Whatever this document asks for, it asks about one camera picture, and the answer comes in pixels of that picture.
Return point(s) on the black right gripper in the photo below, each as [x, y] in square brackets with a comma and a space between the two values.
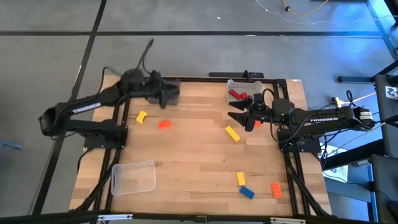
[261, 115]

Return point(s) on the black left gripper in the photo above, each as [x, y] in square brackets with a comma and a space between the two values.
[155, 84]

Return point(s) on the long yellow building block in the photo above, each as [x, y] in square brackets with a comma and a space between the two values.
[232, 133]

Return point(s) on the white plastic bin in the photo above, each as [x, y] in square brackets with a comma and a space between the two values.
[253, 87]

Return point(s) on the orange building block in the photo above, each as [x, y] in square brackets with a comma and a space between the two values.
[276, 190]
[257, 123]
[164, 124]

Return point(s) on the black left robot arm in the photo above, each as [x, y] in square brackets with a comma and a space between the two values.
[87, 107]

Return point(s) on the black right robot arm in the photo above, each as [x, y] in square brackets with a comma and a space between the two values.
[326, 119]

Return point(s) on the dark grey translucent bin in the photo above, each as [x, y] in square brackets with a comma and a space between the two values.
[174, 99]

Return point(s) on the yellow arch block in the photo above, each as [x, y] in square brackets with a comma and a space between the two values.
[141, 117]

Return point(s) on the short yellow building block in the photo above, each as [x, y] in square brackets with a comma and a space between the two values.
[240, 179]

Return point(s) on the blue building block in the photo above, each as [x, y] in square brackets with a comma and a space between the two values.
[247, 192]

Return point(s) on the clear plastic bin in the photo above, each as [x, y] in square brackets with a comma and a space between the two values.
[133, 179]

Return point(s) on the yellow power plug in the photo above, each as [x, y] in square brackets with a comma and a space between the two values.
[336, 101]

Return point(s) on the white paper sheet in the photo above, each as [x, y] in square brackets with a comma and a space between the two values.
[337, 171]

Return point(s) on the black metal beam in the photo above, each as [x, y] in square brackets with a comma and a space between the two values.
[351, 155]

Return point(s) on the black metal floor bar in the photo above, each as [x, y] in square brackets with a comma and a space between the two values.
[354, 79]

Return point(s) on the black crossbar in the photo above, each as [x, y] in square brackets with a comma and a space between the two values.
[186, 218]

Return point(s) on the black-white fiducial marker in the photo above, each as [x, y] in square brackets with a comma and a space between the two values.
[392, 92]

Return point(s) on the black aluminium table frame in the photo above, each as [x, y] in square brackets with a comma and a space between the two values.
[199, 79]

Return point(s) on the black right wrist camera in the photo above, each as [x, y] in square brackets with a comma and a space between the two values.
[283, 107]

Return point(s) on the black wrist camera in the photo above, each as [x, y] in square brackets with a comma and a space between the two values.
[132, 81]
[283, 107]

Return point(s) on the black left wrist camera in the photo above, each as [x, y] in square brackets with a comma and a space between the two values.
[132, 81]

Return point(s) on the silver bracket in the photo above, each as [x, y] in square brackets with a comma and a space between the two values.
[287, 221]
[115, 217]

